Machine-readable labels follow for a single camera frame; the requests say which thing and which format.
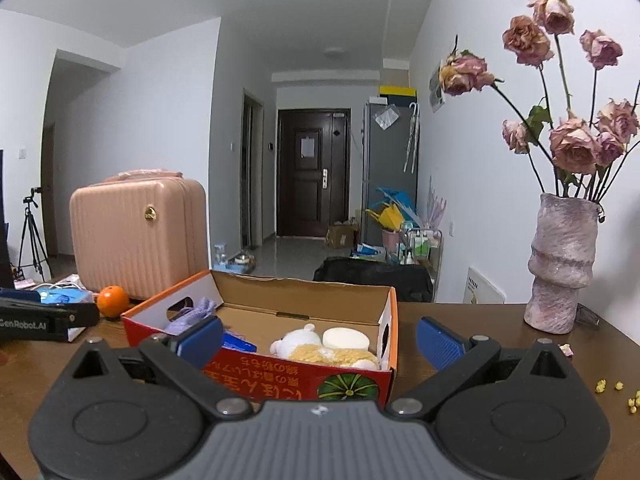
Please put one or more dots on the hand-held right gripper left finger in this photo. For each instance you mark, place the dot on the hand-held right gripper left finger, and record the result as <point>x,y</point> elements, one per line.
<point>202,342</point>

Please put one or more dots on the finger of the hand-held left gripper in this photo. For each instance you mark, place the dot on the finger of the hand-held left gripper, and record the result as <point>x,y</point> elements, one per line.
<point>80,315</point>
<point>20,295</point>

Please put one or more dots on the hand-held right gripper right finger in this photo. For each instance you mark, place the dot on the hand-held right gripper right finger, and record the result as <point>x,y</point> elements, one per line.
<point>437,342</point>

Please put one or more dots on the blue tissue packet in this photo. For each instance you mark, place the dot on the blue tissue packet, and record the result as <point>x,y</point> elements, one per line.
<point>240,344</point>

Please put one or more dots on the red cardboard box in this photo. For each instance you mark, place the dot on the red cardboard box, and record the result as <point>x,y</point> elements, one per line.
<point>280,382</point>

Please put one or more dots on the white round sponge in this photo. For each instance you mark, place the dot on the white round sponge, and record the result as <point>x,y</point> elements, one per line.
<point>347,339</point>

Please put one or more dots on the white sheep plush toy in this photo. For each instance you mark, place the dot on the white sheep plush toy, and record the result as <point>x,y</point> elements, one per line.
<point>310,352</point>

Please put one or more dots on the blue tissue pack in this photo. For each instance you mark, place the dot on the blue tissue pack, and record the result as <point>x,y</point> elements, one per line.
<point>65,296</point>

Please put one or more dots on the orange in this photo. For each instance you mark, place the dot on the orange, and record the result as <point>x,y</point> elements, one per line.
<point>112,301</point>

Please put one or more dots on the white rectangular board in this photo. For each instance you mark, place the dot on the white rectangular board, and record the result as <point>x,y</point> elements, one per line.
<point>485,287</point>

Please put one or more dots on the black tripod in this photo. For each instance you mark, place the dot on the black tripod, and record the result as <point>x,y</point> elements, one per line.
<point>30,210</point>

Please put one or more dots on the clear plastic bottle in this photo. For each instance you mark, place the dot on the clear plastic bottle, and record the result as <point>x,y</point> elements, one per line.
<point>219,256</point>

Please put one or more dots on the pink ribbed suitcase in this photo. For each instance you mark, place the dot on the pink ribbed suitcase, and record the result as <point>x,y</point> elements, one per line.
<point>135,245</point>

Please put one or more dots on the metal bowl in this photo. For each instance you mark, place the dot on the metal bowl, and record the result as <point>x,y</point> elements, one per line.
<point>242,261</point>

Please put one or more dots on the pink plastic bucket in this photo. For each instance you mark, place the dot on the pink plastic bucket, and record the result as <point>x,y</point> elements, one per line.
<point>391,240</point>

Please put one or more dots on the fallen pink petal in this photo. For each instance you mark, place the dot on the fallen pink petal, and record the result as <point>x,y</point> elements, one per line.
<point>566,349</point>

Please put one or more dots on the purple feather decoration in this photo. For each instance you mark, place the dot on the purple feather decoration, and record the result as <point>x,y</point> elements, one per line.
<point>435,207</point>

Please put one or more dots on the blue and yellow plastic toy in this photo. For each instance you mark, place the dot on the blue and yellow plastic toy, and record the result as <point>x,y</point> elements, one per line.
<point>390,212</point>

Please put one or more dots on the brown cardboard box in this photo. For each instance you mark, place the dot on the brown cardboard box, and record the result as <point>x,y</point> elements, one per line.
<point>342,236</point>

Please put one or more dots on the pink textured vase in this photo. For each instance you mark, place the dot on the pink textured vase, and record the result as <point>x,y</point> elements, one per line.
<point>560,260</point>

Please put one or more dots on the grey refrigerator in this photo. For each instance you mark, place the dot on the grey refrigerator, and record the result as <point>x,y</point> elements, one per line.
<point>395,160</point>

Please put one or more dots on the dark brown entrance door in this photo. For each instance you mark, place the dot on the dark brown entrance door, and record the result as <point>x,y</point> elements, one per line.
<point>312,185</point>

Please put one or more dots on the scattered yellow flower buds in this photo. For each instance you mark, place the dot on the scattered yellow flower buds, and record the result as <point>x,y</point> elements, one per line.
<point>632,402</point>

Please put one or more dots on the clear folded umbrella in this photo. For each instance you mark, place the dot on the clear folded umbrella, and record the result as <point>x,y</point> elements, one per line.
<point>412,135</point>

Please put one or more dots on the clear plastic bag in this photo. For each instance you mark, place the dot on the clear plastic bag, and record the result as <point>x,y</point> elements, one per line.
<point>386,117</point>

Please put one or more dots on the bunch of dried roses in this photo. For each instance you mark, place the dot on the bunch of dried roses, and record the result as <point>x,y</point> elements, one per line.
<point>575,147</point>

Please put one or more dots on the yellow box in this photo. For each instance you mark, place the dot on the yellow box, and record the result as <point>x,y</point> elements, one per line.
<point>397,91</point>

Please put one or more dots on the ceiling light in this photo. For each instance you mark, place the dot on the ceiling light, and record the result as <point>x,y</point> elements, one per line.
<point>335,51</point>

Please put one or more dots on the side door frame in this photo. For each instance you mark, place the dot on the side door frame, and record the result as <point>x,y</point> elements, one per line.
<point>251,170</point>

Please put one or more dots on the white wall electrical panel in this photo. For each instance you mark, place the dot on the white wall electrical panel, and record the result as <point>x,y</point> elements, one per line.
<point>436,97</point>

